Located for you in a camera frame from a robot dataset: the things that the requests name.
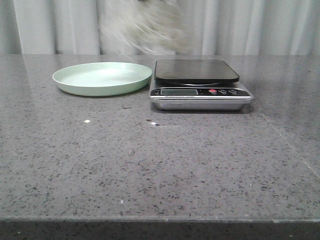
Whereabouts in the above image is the white pleated curtain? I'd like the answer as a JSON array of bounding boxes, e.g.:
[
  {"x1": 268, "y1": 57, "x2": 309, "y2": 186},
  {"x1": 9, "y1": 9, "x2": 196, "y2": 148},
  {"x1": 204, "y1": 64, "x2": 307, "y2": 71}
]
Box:
[{"x1": 0, "y1": 0, "x2": 320, "y2": 56}]

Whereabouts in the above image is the black silver kitchen scale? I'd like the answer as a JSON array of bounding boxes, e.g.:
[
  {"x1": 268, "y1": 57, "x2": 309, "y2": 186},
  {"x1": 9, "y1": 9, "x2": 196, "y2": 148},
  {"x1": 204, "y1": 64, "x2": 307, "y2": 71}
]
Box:
[{"x1": 149, "y1": 59, "x2": 254, "y2": 111}]

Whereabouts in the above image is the white vermicelli noodle bundle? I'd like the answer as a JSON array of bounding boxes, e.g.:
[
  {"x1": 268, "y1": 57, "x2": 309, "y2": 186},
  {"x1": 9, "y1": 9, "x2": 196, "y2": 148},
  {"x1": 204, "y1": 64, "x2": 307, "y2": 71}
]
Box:
[{"x1": 97, "y1": 0, "x2": 197, "y2": 55}]

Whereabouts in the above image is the light green round plate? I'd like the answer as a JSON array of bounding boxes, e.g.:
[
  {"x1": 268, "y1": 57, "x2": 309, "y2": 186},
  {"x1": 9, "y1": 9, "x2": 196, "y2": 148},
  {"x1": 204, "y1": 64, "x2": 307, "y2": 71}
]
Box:
[{"x1": 52, "y1": 62, "x2": 153, "y2": 97}]

